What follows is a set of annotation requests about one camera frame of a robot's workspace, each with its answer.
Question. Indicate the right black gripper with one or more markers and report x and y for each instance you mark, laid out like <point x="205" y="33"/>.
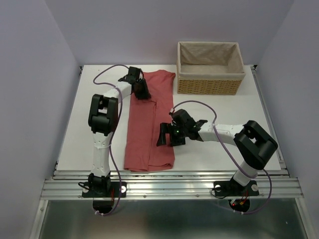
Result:
<point x="166" y="128"/>

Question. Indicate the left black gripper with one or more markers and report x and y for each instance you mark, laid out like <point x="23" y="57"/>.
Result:
<point x="145" y="92"/>

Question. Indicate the red t shirt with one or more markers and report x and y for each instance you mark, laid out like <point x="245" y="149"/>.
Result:
<point x="145" y="117"/>

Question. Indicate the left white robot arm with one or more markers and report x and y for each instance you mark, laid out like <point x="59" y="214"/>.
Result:
<point x="103" y="119"/>

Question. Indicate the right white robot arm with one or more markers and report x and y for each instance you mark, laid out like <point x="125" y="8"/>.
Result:
<point x="253" y="142"/>

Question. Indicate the wicker basket with liner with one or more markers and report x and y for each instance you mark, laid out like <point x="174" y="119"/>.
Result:
<point x="209" y="68"/>

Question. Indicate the aluminium mounting rail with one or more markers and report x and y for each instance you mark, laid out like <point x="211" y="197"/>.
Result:
<point x="170" y="185"/>

